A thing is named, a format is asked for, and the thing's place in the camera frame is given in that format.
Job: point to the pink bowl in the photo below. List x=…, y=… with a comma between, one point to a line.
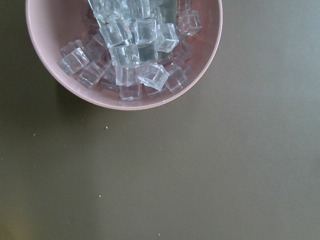
x=52, y=23

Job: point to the clear plastic ice cubes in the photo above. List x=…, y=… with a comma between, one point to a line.
x=91, y=65

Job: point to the metal ice scoop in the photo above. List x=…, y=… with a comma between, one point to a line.
x=133, y=30

